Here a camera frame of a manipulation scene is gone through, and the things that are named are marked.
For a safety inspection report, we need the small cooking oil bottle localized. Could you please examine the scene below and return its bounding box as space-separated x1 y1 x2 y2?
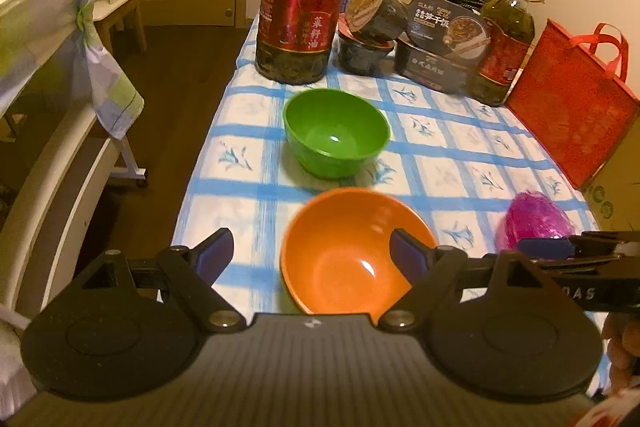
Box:
467 0 546 108

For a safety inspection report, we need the dark instant meal tray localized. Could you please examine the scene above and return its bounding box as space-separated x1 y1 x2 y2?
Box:
404 0 493 62

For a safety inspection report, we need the white wooden chair frame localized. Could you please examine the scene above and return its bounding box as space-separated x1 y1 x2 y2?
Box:
0 102 148 323

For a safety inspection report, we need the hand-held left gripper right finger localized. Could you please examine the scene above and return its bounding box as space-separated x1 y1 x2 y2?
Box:
377 228 543 333

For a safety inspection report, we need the tilted dark instant bowl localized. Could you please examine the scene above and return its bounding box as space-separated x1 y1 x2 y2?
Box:
345 0 408 44

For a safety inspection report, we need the orange plastic bowl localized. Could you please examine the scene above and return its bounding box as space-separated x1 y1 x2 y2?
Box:
280 188 440 315

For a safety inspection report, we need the dark instant meal box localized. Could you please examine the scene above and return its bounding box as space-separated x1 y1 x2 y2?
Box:
394 38 478 95

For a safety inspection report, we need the person's right hand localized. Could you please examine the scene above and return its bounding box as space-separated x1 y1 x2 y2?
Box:
601 313 640 390

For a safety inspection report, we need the blue checked tablecloth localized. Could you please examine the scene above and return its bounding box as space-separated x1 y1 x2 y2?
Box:
171 12 601 315

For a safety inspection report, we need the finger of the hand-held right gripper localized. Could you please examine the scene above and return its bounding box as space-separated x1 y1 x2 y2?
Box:
530 257 640 278
517 231 640 259

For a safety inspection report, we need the red tote bag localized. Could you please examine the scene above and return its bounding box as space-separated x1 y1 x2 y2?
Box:
505 19 640 190

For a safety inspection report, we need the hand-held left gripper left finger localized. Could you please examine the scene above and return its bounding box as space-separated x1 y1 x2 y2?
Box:
82 228 248 334

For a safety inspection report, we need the pink oval glass plate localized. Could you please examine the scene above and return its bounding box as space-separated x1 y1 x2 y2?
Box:
504 190 574 253

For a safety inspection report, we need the pale patterned chair cover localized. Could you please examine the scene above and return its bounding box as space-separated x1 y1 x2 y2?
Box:
0 0 146 140

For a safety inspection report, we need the large printed cardboard box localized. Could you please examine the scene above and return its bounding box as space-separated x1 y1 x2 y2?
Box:
582 157 640 238

